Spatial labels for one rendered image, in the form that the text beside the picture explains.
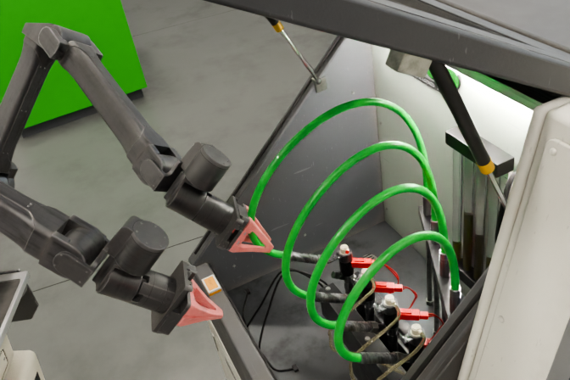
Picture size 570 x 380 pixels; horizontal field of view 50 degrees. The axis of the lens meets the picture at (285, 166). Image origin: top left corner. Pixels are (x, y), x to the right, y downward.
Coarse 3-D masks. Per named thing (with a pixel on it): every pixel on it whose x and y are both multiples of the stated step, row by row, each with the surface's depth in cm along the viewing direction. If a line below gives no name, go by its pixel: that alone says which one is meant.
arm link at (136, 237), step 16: (128, 224) 86; (144, 224) 88; (112, 240) 87; (128, 240) 86; (144, 240) 86; (160, 240) 88; (64, 256) 86; (112, 256) 88; (128, 256) 86; (144, 256) 86; (64, 272) 87; (80, 272) 87; (128, 272) 87; (144, 272) 88
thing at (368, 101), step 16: (336, 112) 105; (400, 112) 111; (304, 128) 104; (416, 128) 115; (288, 144) 104; (416, 144) 117; (272, 160) 105; (256, 192) 106; (256, 208) 107; (256, 240) 111; (272, 256) 114
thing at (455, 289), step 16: (400, 240) 91; (416, 240) 92; (432, 240) 94; (384, 256) 91; (448, 256) 97; (368, 272) 91; (352, 288) 92; (352, 304) 92; (336, 336) 94; (368, 352) 101; (384, 352) 103; (400, 352) 105
